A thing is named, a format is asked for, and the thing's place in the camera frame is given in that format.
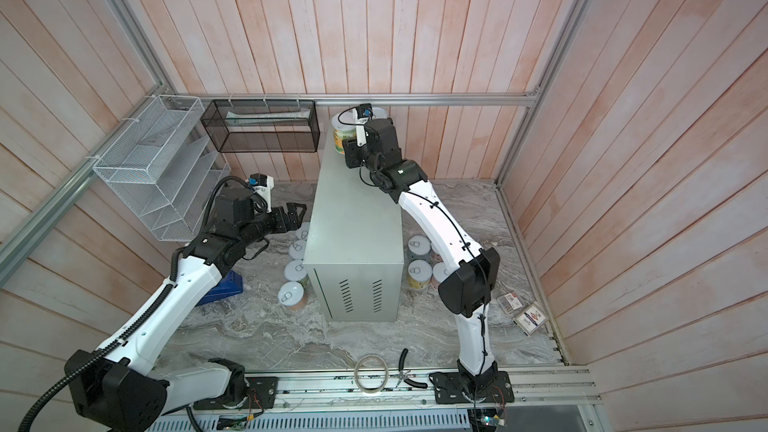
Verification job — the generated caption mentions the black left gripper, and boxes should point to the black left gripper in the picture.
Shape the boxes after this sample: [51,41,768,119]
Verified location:
[239,202,307,245]

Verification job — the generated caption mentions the tall yellow peach can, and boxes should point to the tall yellow peach can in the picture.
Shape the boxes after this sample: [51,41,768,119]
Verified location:
[331,109,357,154]

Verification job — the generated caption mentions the yellow label can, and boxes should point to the yellow label can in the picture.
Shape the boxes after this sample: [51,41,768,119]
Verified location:
[407,259,433,290]

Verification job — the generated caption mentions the pink label can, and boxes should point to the pink label can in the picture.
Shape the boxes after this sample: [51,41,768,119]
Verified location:
[431,262,450,288]

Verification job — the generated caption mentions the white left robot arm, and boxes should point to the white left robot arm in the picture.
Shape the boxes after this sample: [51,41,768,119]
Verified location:
[18,180,307,431]

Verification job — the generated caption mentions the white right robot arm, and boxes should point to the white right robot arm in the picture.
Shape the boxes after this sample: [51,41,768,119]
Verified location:
[342,116,500,402]

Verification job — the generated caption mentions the left floor can far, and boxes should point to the left floor can far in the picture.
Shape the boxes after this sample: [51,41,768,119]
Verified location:
[296,222,310,240]

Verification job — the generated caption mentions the floor can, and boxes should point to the floor can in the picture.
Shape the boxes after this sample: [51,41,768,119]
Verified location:
[284,259,310,287]
[278,281,308,311]
[296,222,310,240]
[288,240,307,261]

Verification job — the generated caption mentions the left floor can middle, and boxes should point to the left floor can middle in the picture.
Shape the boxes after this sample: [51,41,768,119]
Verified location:
[288,240,307,261]

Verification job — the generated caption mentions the left floor can near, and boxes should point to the left floor can near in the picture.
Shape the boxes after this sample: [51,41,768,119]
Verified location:
[284,259,310,287]

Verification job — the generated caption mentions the grey metal cabinet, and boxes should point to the grey metal cabinet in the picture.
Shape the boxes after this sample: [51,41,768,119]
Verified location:
[303,129,404,322]

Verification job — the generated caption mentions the blue tape dispenser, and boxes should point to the blue tape dispenser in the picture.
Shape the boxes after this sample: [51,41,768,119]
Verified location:
[197,270,244,306]

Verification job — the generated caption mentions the white lid can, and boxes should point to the white lid can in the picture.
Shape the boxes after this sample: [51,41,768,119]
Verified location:
[406,234,432,261]

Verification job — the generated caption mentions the clear tape roll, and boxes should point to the clear tape roll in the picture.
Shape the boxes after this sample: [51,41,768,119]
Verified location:
[353,354,390,395]

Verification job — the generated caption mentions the small card box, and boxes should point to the small card box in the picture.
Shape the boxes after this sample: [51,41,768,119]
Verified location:
[514,303,549,336]

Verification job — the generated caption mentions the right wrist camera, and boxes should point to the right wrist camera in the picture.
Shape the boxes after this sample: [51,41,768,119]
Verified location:
[354,103,374,123]

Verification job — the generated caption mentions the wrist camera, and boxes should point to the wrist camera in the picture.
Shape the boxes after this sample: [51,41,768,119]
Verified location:
[248,173,274,198]
[354,103,374,123]

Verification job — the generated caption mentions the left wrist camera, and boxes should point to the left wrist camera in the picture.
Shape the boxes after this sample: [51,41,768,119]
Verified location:
[248,173,274,198]

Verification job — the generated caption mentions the black mesh wall basket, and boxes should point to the black mesh wall basket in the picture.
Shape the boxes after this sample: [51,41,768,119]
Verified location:
[201,98,320,153]

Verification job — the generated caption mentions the white wire mesh rack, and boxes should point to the white wire mesh rack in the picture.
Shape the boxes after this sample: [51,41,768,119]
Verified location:
[94,95,230,243]

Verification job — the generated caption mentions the black handled pliers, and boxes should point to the black handled pliers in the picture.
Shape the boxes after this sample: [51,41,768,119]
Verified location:
[398,348,429,390]

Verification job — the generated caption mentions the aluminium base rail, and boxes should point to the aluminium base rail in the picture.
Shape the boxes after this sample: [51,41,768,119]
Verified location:
[149,365,601,432]

